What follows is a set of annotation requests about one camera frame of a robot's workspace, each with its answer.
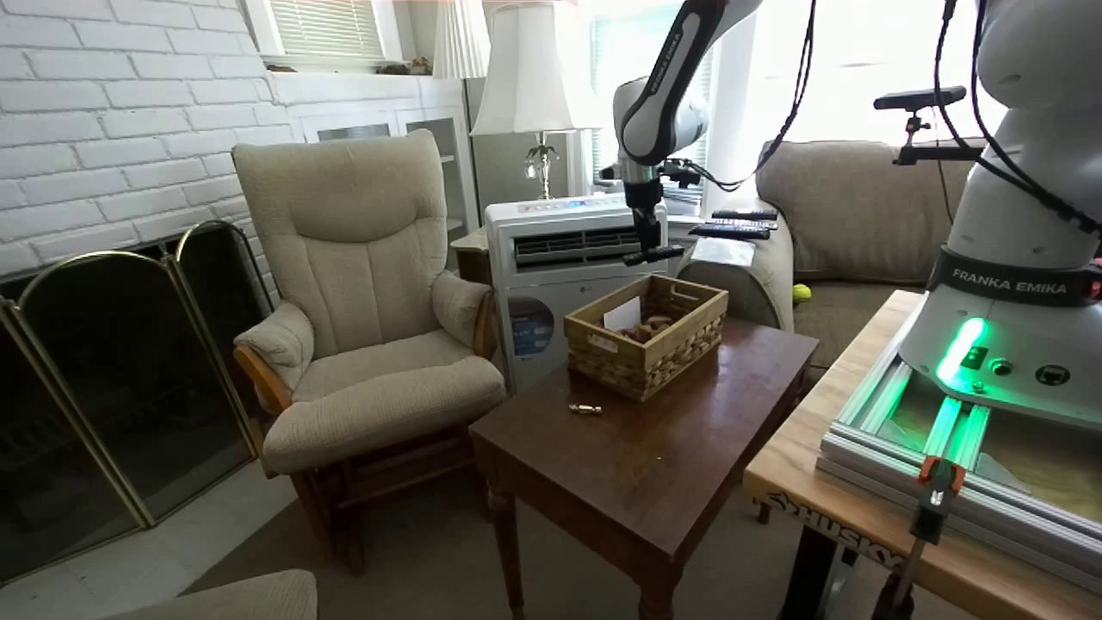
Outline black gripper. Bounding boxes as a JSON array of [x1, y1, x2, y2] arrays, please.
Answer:
[[622, 169, 673, 252]]

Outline black Sony remote control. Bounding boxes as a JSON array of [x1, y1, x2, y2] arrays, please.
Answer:
[[620, 239, 689, 267]]

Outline woven wicker basket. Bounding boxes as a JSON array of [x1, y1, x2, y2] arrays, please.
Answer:
[[560, 270, 735, 401]]

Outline black remote with blue buttons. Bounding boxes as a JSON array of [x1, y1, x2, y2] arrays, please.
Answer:
[[689, 215, 777, 243]]

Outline silver Panasonic remote control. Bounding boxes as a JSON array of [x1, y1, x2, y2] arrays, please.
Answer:
[[708, 202, 784, 222]]

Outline white portable air cooler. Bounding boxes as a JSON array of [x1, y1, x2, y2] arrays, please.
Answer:
[[481, 188, 673, 394]]

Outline clear plastic bag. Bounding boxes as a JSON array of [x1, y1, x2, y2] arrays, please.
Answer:
[[684, 234, 764, 274]]

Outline white paper card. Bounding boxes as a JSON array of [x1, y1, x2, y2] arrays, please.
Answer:
[[600, 293, 649, 338]]

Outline small lamp table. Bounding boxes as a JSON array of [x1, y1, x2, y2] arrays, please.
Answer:
[[448, 222, 499, 289]]

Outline grey beige sofa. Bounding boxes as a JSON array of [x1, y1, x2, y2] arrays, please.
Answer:
[[675, 137, 979, 371]]

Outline dark wooden side table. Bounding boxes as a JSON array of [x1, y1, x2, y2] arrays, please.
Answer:
[[466, 313, 823, 620]]

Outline pleated white lamp shade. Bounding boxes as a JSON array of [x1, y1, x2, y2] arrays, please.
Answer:
[[426, 0, 495, 82]]

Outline beige glider armchair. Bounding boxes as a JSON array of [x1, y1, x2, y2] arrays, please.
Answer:
[[231, 125, 508, 579]]

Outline black orange bar clamp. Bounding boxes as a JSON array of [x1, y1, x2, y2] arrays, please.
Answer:
[[872, 451, 971, 620]]

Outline brass framed fireplace screen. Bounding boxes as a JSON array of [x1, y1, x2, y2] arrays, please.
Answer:
[[0, 213, 280, 586]]

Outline black camera on stand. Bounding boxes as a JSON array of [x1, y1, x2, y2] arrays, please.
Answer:
[[872, 82, 983, 169]]

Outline black workbench leg frame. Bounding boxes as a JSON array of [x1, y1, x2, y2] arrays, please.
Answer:
[[777, 522, 844, 620]]

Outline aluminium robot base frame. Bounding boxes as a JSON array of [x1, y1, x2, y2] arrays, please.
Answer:
[[812, 339, 1102, 582]]

